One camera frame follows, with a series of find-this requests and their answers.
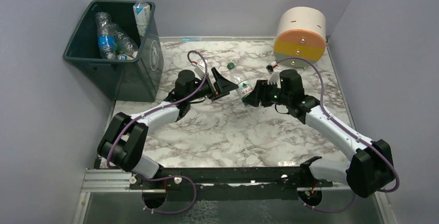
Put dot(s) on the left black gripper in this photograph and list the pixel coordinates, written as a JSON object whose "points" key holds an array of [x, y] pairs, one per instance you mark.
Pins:
{"points": [[215, 87]]}

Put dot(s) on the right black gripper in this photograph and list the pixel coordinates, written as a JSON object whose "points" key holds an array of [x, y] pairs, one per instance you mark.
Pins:
{"points": [[262, 94]]}

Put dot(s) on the clear bottle green white label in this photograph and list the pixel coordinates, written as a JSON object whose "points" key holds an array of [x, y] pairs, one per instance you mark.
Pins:
{"points": [[238, 77]]}

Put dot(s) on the clear bottle grey blue label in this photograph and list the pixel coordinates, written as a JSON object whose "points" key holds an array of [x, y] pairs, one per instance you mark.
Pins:
{"points": [[124, 57]]}

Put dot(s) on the clear unlabelled bottle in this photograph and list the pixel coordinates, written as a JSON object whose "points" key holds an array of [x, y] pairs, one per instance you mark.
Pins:
{"points": [[126, 44]]}

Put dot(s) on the clear bottle blue wrap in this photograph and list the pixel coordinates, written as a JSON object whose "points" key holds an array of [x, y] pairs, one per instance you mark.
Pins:
{"points": [[105, 35]]}

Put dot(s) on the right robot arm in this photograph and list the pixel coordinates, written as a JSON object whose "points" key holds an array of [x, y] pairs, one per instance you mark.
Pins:
{"points": [[370, 165]]}

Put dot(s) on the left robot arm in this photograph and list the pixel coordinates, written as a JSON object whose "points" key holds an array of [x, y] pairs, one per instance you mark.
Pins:
{"points": [[123, 142]]}

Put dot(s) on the dark green plastic bin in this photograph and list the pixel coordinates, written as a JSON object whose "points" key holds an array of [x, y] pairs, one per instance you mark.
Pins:
{"points": [[132, 80]]}

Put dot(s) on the white cylinder with coloured face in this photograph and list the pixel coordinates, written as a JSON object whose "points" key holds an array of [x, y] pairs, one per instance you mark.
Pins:
{"points": [[300, 38]]}

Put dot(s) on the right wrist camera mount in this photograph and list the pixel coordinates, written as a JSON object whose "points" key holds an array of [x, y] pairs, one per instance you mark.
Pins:
{"points": [[274, 71]]}

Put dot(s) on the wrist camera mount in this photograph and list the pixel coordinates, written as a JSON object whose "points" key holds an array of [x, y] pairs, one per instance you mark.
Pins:
{"points": [[274, 71], [200, 68]]}

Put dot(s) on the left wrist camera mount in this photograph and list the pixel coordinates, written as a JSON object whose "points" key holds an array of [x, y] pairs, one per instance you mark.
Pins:
{"points": [[200, 68]]}

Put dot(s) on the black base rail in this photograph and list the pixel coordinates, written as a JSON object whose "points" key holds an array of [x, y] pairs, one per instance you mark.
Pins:
{"points": [[232, 194]]}

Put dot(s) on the aluminium frame rail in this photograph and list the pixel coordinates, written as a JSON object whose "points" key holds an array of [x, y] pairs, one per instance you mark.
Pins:
{"points": [[106, 180]]}

